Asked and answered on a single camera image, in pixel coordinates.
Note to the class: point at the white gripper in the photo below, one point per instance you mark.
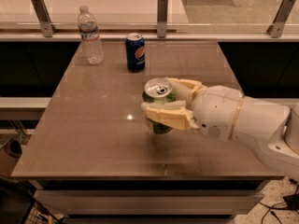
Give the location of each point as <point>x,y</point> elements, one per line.
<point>216,109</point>

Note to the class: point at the green soda can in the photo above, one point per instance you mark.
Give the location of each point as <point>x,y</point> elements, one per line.
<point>158,90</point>

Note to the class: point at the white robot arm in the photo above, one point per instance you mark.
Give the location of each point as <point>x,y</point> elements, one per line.
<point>269,130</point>

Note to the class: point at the blue pepsi can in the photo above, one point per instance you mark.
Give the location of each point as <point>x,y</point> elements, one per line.
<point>135,52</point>

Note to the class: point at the clear plastic water bottle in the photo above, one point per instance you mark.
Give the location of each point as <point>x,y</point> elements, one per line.
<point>90,37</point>

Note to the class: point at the dark bin at left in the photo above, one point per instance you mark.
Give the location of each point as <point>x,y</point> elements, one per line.
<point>10,152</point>

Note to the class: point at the middle metal railing bracket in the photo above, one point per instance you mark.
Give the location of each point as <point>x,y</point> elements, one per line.
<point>162,12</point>

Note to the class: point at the metal railing bracket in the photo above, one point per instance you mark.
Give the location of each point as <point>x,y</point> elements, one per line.
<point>162,12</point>
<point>47,28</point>
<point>275,29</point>

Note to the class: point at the right metal railing bracket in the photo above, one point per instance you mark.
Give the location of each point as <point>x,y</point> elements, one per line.
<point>275,29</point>

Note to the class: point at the left metal railing bracket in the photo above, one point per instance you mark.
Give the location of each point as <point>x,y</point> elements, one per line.
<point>47,28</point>

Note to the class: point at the black wire basket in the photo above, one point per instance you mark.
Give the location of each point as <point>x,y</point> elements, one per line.
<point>17,200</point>

